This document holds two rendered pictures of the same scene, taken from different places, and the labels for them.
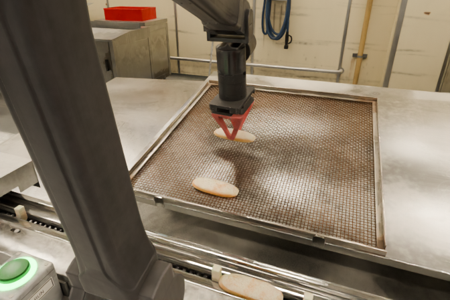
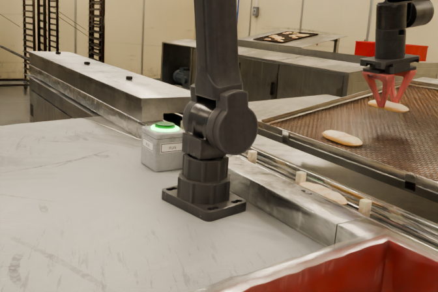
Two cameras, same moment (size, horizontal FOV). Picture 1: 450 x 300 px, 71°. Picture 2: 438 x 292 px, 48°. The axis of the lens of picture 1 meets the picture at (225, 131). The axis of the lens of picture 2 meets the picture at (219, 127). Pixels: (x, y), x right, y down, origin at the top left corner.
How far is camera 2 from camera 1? 53 cm
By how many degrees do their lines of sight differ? 37
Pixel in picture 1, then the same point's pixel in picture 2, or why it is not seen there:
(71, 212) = (200, 17)
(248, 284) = (321, 188)
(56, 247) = not seen: hidden behind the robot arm
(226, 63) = (380, 17)
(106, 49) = (339, 83)
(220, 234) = not seen: hidden behind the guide
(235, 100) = (386, 58)
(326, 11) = not seen: outside the picture
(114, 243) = (215, 46)
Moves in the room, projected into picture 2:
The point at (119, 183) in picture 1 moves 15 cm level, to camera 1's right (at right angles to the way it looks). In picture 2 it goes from (228, 12) to (322, 17)
